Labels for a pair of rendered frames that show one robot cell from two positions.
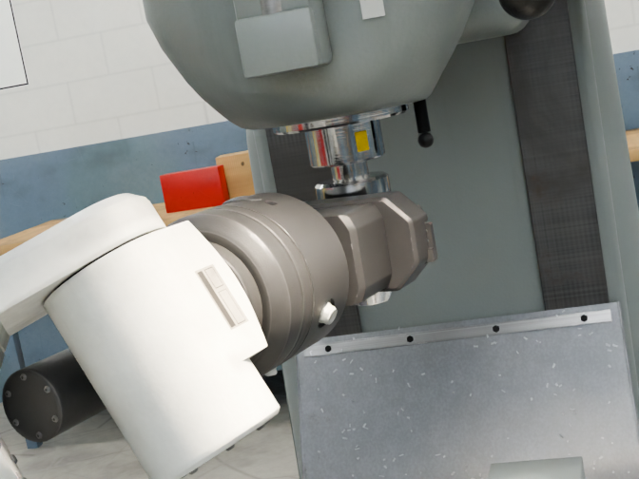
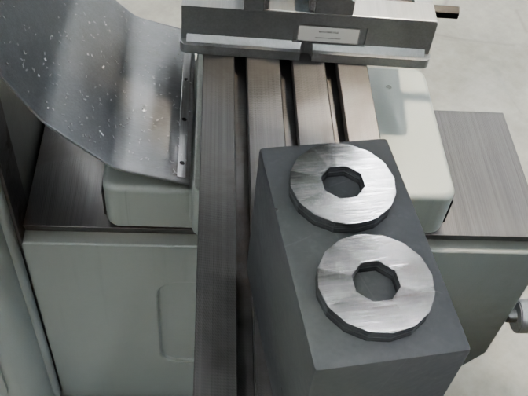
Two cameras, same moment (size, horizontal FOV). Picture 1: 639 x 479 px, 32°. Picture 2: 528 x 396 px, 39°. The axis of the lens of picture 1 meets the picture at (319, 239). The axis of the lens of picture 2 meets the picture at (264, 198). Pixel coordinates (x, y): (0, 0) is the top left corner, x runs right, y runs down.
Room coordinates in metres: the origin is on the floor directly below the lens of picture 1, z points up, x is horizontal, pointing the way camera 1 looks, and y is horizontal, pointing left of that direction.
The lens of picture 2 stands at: (0.98, 0.73, 1.58)
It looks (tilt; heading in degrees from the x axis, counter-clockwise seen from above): 50 degrees down; 249
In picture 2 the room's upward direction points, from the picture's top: 7 degrees clockwise
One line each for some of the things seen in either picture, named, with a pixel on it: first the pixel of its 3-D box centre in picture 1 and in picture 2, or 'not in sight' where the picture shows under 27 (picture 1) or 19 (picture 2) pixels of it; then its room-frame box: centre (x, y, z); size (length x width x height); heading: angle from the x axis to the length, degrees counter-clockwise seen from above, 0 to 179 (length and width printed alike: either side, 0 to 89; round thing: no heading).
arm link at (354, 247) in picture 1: (293, 268); not in sight; (0.61, 0.02, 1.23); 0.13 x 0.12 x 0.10; 61
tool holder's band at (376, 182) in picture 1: (352, 185); not in sight; (0.69, -0.03, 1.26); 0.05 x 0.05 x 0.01
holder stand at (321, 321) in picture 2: not in sight; (339, 296); (0.78, 0.41, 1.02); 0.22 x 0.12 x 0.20; 85
